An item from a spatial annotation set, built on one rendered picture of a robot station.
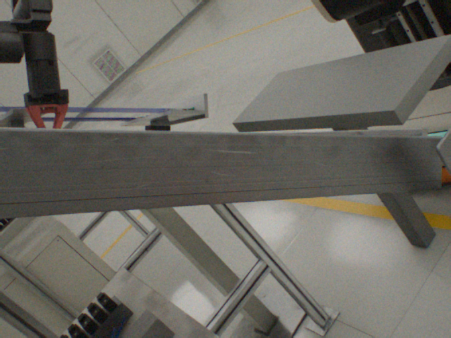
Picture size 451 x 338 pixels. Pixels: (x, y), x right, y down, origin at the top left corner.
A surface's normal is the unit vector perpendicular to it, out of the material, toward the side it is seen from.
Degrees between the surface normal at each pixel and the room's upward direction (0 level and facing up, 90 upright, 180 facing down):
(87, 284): 90
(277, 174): 90
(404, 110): 90
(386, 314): 0
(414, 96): 90
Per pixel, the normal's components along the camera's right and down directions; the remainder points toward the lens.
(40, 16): 0.58, -0.21
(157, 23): 0.50, 0.04
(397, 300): -0.59, -0.71
